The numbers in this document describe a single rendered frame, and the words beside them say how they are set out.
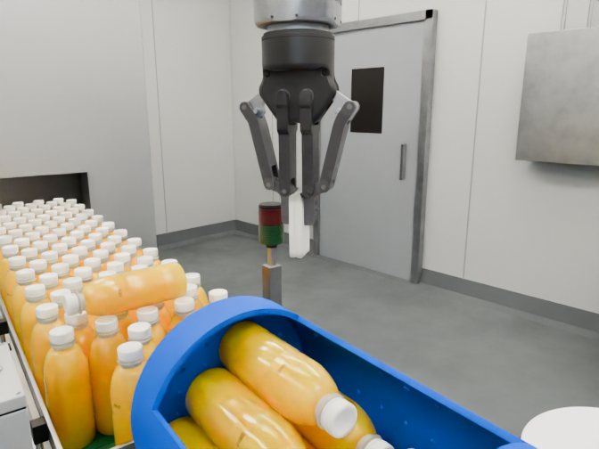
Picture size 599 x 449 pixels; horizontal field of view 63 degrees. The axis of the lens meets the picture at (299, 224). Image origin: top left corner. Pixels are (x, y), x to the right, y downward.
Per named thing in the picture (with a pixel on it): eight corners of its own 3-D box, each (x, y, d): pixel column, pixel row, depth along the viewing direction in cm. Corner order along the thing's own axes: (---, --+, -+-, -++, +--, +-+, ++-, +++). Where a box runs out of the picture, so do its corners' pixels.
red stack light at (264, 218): (267, 227, 118) (266, 211, 117) (253, 222, 123) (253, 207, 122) (289, 223, 122) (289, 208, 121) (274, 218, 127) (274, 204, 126)
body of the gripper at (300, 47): (244, 28, 47) (248, 125, 50) (329, 23, 45) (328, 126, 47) (272, 37, 54) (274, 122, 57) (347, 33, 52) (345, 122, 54)
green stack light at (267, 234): (267, 247, 119) (267, 227, 118) (254, 241, 124) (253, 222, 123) (289, 242, 123) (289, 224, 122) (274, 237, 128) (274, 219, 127)
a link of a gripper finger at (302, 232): (303, 191, 55) (309, 191, 55) (303, 250, 57) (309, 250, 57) (294, 196, 52) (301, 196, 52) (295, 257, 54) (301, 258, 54)
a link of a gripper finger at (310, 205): (307, 177, 54) (333, 178, 53) (307, 222, 55) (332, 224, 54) (303, 180, 53) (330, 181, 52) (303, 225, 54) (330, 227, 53)
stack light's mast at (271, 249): (267, 270, 121) (266, 207, 117) (254, 264, 126) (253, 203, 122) (289, 265, 125) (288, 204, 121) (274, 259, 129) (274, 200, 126)
